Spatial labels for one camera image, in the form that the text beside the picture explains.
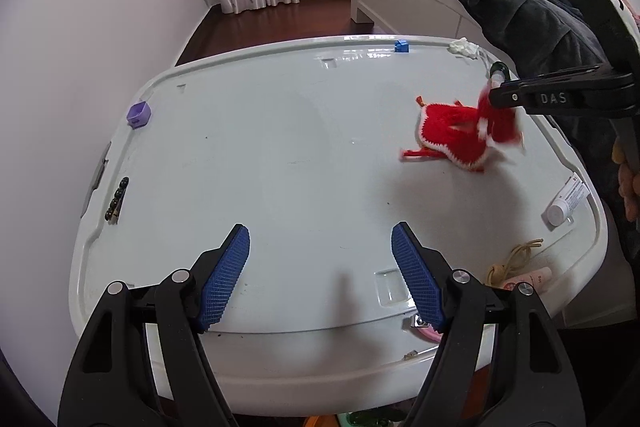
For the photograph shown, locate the purple small cap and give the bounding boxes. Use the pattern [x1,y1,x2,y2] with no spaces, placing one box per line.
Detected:
[126,102,152,128]

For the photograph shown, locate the white tube with printed label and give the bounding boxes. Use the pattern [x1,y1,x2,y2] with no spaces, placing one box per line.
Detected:
[545,174,591,228]

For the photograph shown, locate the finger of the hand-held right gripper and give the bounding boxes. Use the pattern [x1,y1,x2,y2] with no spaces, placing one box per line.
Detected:
[487,65,637,116]

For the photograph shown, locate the black bead bracelet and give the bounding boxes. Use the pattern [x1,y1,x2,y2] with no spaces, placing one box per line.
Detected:
[104,176,130,224]

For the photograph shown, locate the white crumpled tissue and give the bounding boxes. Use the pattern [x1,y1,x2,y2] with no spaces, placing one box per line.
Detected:
[448,38,483,58]

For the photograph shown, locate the pink plastic object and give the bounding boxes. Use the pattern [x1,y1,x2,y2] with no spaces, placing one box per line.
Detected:
[410,314,444,344]

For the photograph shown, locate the pink cosmetic tube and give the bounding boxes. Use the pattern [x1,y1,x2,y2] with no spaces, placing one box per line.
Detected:
[500,267,554,293]

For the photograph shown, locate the person's right hand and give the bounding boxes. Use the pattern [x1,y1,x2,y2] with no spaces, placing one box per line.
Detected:
[611,141,640,224]

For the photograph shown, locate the beige rubber band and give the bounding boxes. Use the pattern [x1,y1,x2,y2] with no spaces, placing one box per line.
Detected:
[484,238,545,286]

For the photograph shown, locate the red knitted garment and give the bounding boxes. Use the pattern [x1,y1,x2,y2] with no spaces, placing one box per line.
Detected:
[400,88,526,175]

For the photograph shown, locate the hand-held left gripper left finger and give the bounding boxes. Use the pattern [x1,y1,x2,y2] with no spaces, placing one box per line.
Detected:
[59,223,251,427]

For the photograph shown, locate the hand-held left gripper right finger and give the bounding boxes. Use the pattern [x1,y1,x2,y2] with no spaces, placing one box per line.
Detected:
[391,221,581,427]

